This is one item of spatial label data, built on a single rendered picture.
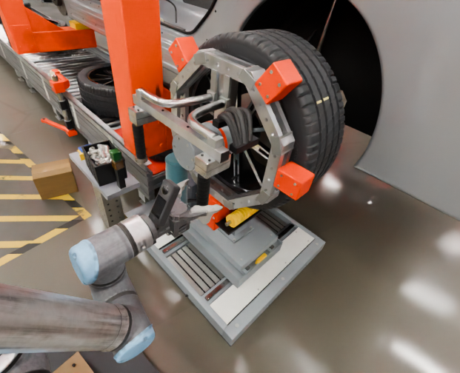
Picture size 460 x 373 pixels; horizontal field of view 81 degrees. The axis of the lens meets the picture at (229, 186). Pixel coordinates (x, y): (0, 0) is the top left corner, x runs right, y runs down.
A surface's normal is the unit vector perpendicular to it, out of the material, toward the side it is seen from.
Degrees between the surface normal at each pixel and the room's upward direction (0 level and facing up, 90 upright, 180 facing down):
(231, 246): 0
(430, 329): 0
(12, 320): 69
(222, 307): 0
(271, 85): 90
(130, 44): 90
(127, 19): 90
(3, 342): 88
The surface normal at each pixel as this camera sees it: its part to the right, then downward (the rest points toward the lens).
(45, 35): 0.70, 0.52
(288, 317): 0.11, -0.76
